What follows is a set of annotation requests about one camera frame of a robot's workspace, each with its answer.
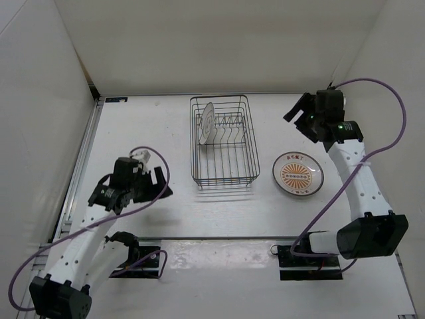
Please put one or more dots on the white plate spiral pattern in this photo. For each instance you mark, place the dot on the white plate spiral pattern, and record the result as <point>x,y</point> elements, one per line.
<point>206,123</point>

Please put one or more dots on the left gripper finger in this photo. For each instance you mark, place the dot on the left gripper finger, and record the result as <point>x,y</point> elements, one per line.
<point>158,192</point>
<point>160,179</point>

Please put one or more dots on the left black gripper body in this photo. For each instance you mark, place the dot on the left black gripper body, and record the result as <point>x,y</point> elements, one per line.
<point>141,186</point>

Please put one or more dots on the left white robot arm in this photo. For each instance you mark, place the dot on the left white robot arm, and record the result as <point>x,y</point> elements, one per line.
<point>92,255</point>

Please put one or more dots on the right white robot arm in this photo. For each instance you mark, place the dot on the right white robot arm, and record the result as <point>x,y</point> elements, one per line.
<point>375,230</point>

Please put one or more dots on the white plate red pattern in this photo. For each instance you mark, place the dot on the white plate red pattern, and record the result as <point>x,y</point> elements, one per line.
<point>298,174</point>

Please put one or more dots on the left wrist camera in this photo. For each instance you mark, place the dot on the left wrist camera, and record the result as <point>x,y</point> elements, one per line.
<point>142,156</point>

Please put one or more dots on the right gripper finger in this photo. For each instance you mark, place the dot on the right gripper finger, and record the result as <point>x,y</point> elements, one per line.
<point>304,104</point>
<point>304,124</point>

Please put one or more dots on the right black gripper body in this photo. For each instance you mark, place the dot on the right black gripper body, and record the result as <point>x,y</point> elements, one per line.
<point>319,119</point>

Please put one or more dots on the left blue corner label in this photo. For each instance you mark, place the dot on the left blue corner label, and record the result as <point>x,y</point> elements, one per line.
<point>116,99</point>

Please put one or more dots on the wire dish rack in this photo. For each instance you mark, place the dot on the wire dish rack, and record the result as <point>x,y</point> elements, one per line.
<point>230,156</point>

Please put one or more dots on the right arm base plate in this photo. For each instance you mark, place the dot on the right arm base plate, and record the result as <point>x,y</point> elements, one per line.
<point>293,268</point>

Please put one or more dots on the left aluminium rail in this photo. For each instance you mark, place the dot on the left aluminium rail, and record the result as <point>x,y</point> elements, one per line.
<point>64,220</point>

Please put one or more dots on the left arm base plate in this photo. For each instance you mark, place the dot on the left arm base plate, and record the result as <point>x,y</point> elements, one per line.
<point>148,269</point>

